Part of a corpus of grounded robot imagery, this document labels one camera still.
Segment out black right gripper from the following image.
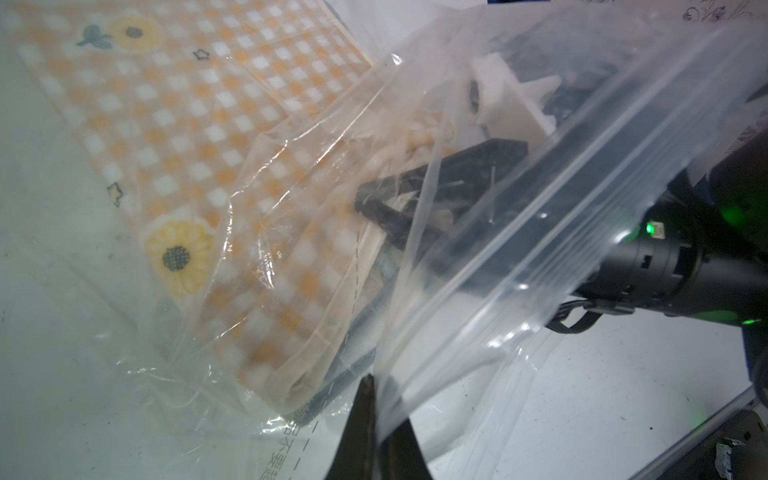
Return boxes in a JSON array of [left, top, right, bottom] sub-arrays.
[[355, 139, 606, 288]]

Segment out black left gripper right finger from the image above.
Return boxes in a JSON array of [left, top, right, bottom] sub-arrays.
[[380, 419, 433, 480]]

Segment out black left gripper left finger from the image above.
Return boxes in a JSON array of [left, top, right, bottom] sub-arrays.
[[325, 374, 376, 480]]

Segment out clear plastic vacuum bag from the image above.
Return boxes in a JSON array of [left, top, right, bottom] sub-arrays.
[[0, 0, 768, 480]]

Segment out orange gingham sunflower blanket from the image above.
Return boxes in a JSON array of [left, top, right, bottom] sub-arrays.
[[1, 1, 454, 415]]

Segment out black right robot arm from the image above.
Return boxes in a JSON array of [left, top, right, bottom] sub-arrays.
[[354, 130, 767, 393]]

